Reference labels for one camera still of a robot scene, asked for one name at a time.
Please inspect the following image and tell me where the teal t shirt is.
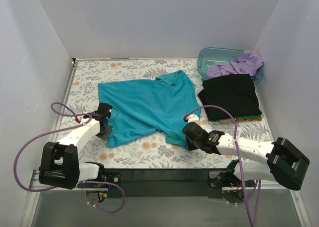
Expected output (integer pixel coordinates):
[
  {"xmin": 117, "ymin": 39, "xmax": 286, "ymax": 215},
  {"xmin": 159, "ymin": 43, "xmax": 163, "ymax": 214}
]
[{"xmin": 98, "ymin": 70, "xmax": 201, "ymax": 148}]

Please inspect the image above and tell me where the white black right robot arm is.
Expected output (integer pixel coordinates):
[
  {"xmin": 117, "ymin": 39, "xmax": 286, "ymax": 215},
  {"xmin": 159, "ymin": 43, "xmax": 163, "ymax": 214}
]
[{"xmin": 182, "ymin": 122, "xmax": 310, "ymax": 191}]

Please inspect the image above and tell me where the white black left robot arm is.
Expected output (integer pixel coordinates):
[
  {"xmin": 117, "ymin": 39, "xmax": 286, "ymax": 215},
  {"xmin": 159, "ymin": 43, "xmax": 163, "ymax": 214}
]
[{"xmin": 38, "ymin": 103, "xmax": 113, "ymax": 190}]

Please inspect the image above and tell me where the floral tablecloth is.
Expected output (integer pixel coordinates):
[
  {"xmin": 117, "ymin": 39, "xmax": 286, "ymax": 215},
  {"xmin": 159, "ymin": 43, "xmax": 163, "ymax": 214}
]
[{"xmin": 66, "ymin": 59, "xmax": 273, "ymax": 168}]

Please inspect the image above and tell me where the black folded t shirt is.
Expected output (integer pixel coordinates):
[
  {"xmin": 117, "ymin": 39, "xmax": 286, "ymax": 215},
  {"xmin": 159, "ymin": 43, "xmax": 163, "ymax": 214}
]
[{"xmin": 198, "ymin": 74, "xmax": 262, "ymax": 118}]

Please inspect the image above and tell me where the colourful folded shirt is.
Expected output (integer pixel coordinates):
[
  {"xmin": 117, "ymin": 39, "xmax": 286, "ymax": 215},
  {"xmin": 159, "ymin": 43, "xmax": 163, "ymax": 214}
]
[{"xmin": 215, "ymin": 115, "xmax": 263, "ymax": 124}]

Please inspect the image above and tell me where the teal plastic bin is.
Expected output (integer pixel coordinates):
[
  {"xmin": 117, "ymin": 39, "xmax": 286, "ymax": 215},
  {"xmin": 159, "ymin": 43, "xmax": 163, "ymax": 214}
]
[{"xmin": 197, "ymin": 47, "xmax": 264, "ymax": 84}]

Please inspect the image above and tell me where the purple t shirt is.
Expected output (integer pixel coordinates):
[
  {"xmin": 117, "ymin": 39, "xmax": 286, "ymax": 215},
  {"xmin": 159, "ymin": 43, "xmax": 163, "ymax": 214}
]
[{"xmin": 205, "ymin": 51, "xmax": 263, "ymax": 78}]

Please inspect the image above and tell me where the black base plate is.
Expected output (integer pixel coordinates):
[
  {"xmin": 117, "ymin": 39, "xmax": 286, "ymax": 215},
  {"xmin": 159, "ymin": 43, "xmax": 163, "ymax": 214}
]
[{"xmin": 77, "ymin": 167, "xmax": 246, "ymax": 204}]

